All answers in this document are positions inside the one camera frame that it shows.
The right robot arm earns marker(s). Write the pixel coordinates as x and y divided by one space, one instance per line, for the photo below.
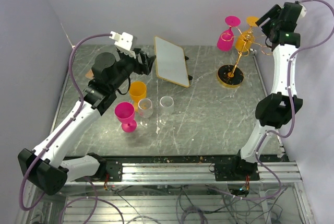
281 105

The orange picture card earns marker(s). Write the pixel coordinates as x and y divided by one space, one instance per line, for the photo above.
89 74

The aluminium mounting rail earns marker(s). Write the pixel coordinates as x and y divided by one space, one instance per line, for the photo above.
199 173

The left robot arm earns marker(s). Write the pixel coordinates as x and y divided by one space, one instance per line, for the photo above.
45 166

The pink wine glass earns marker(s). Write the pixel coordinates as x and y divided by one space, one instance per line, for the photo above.
125 113
226 39

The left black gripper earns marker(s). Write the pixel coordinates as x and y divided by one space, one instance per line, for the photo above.
146 66

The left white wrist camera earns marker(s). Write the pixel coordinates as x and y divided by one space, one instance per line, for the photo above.
124 42

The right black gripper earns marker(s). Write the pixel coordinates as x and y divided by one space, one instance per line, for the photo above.
274 10

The white board yellow rim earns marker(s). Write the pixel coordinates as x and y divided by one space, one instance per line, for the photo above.
170 62

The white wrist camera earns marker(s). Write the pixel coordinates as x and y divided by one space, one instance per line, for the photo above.
124 42
303 10

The orange wine glass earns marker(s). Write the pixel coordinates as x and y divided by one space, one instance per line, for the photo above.
137 91
247 38

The gold wine glass rack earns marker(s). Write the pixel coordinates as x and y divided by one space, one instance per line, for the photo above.
231 75

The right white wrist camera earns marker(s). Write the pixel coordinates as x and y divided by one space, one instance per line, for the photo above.
303 10

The clear wine glass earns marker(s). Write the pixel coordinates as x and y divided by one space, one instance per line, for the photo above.
145 110
166 104

